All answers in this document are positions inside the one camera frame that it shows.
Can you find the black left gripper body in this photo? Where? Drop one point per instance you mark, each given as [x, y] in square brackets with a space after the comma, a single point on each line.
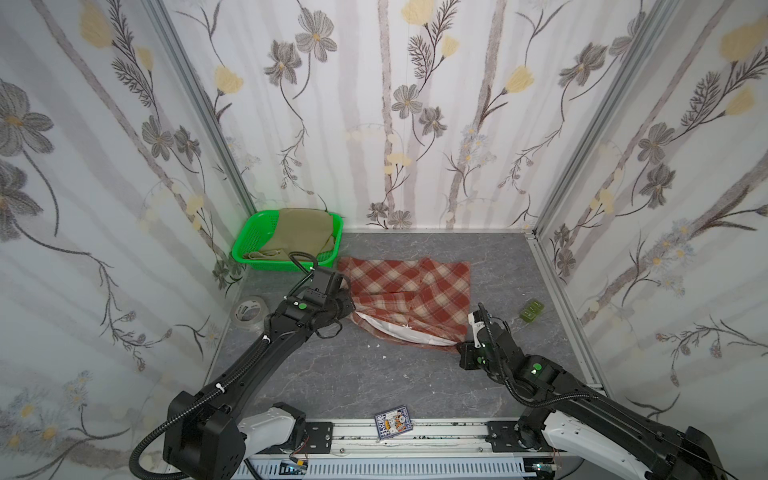
[339, 297]

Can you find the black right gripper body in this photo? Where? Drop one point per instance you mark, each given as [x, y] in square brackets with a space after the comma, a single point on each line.
[481, 335]

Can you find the red plaid skirt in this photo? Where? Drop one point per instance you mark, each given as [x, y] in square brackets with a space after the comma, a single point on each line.
[422, 303]

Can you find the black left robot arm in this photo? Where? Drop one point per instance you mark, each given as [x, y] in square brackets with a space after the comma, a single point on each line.
[204, 436]

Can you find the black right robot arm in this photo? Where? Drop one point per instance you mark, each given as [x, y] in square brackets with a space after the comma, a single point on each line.
[565, 414]

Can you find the small green box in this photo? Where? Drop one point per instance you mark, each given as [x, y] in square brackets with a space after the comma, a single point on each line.
[531, 311]

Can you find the olive khaki skirt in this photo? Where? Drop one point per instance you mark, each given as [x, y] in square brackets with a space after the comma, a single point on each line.
[273, 235]

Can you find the clear tape roll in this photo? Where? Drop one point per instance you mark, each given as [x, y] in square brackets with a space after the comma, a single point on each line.
[249, 314]

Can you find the green plastic basket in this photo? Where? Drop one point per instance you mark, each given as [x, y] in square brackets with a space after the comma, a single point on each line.
[327, 259]

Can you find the blue patterned card box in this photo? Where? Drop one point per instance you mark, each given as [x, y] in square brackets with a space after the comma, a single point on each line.
[392, 423]

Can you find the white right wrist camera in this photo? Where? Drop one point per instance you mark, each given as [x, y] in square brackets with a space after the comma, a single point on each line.
[475, 329]

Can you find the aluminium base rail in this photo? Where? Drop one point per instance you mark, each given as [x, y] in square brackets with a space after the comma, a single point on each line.
[431, 438]

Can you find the white slotted cable duct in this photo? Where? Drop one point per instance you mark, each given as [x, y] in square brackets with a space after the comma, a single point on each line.
[395, 468]

